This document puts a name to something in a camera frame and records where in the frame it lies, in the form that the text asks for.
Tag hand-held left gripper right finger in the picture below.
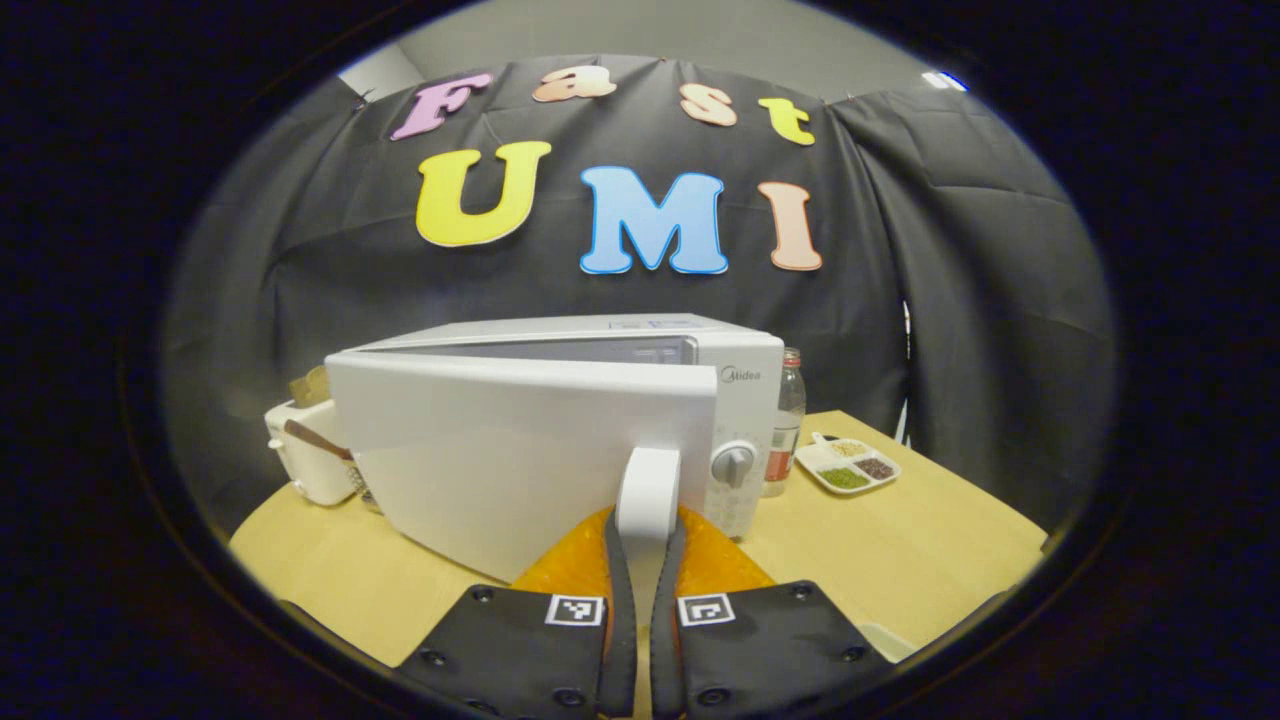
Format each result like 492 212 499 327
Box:
650 505 893 719

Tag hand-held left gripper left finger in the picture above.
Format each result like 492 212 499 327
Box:
395 505 638 719

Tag white microwave oven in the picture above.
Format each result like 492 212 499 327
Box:
325 313 786 586

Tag white divided plate with beans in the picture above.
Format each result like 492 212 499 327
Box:
795 432 903 496

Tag clear plastic bottle red label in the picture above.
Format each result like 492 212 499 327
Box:
762 347 807 498

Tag white toaster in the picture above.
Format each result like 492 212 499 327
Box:
264 398 363 507

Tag brown bread slice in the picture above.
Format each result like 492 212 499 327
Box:
289 365 333 409

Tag black backdrop cloth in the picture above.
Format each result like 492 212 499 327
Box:
160 55 1119 531

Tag brown utensil handle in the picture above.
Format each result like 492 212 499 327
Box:
285 420 355 461

